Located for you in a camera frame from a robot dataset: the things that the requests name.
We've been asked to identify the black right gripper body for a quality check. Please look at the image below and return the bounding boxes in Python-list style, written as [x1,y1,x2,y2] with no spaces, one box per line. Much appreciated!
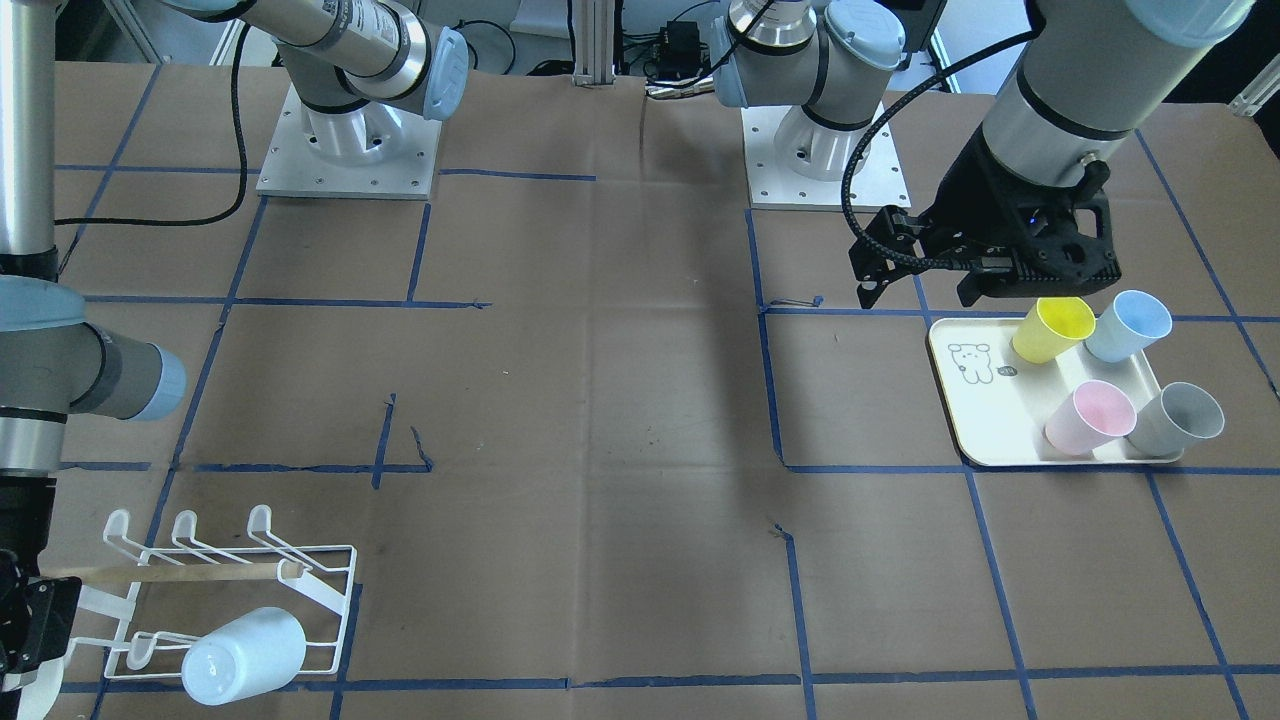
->
[1,473,82,691]

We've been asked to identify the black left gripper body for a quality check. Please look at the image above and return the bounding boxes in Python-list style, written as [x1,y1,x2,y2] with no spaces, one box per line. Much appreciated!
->
[849,131,1123,309]

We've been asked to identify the light blue ikea cup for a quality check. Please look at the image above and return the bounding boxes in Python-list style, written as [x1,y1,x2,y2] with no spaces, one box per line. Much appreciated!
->
[180,607,307,706]
[1085,290,1172,363]

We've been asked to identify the cream white ikea cup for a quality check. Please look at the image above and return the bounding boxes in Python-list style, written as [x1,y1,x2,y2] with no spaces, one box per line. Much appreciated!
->
[1,659,67,719]

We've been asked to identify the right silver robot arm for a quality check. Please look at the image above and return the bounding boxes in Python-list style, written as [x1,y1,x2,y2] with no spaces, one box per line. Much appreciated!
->
[3,1,477,714]

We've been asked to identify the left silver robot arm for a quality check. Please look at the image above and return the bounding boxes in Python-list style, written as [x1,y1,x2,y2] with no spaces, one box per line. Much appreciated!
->
[708,1,1253,309]

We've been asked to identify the yellow ikea cup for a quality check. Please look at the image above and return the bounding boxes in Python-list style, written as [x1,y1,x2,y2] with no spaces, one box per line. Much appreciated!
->
[1011,297,1097,364]

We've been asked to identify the pink ikea cup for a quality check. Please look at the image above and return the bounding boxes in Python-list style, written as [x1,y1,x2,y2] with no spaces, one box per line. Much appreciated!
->
[1044,380,1137,456]

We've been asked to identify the grey ikea cup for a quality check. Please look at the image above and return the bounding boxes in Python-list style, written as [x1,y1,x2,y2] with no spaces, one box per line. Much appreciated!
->
[1126,382,1225,457]

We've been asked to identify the cream plastic tray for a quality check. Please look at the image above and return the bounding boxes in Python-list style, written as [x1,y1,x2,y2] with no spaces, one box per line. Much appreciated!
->
[928,318,1183,468]

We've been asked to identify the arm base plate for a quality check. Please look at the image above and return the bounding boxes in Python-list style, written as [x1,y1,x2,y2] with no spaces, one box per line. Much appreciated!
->
[256,87,443,201]
[741,106,913,213]

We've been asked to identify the white wire cup rack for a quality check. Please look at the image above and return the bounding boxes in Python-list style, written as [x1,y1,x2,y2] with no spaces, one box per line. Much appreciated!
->
[68,503,358,683]

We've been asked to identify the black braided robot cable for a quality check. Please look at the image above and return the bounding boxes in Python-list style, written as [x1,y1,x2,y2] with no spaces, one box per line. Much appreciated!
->
[840,29,1036,251]

